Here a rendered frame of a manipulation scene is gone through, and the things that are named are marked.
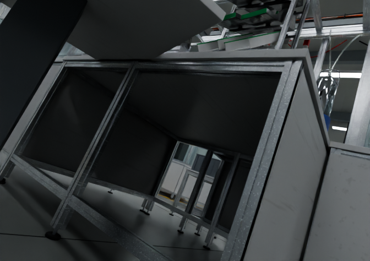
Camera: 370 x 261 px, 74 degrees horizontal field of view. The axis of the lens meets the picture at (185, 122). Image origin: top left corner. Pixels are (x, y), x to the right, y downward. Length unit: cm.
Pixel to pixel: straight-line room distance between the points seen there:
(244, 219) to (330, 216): 74
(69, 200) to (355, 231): 120
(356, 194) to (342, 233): 18
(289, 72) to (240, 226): 45
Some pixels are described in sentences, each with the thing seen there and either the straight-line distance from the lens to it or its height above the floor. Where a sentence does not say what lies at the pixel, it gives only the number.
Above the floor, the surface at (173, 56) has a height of 84.
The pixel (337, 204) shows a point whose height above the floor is 57.
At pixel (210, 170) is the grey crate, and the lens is 316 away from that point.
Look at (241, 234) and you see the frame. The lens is 66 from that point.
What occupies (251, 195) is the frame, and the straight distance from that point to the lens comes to 67.
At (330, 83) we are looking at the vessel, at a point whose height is 135.
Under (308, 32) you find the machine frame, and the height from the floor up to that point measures 204.
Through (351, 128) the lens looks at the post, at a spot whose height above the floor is 120.
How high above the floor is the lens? 38
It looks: 14 degrees up
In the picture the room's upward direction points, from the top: 23 degrees clockwise
